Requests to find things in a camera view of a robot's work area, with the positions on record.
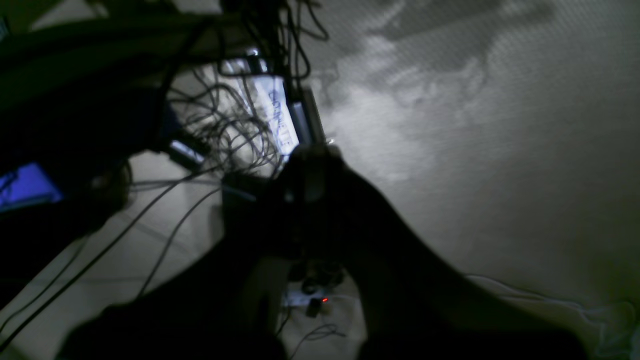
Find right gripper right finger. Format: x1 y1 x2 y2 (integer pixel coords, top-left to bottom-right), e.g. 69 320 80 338
320 145 589 360

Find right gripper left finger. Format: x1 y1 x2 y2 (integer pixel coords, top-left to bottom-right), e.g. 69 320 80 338
55 145 321 360

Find white power strip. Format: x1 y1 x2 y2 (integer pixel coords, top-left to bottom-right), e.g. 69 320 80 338
282 290 352 309

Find white labelled box under table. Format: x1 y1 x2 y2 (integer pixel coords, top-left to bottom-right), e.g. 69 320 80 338
215 48 328 175

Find black cable on floor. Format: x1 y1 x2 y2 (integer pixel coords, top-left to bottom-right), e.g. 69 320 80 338
0 170 226 351

